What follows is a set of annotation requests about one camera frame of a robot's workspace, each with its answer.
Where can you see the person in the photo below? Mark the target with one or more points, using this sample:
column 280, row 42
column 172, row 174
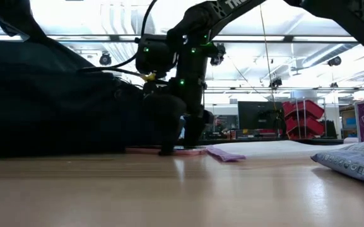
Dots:
column 218, row 122

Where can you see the black aluminium table frame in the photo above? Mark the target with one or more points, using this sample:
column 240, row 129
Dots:
column 320, row 141

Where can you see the black ceiling camera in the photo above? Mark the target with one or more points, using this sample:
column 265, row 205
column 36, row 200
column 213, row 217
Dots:
column 334, row 60
column 221, row 56
column 275, row 83
column 105, row 59

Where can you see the blue storage bins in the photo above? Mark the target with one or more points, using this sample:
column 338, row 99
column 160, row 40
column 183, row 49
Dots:
column 350, row 123

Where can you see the white mesh pouch purple trim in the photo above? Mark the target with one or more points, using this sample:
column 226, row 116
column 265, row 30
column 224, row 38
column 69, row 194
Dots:
column 279, row 148

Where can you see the blue tissue packet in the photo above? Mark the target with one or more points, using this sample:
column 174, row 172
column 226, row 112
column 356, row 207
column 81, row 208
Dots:
column 352, row 164

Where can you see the overhead light bar beam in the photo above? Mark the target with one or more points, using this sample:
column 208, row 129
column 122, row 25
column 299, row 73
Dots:
column 289, row 38

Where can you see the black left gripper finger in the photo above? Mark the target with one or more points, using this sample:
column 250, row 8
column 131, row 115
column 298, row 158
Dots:
column 36, row 31

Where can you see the red storage bins rack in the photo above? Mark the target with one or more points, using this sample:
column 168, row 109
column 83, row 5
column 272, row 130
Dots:
column 304, row 108

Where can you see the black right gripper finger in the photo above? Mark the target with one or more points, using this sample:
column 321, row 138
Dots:
column 197, row 124
column 169, row 119

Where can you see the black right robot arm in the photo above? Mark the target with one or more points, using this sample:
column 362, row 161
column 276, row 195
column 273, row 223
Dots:
column 200, row 19

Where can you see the dark blue backpack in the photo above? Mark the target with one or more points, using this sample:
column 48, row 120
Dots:
column 43, row 110

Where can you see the black monitor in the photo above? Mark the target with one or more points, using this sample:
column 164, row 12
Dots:
column 251, row 115

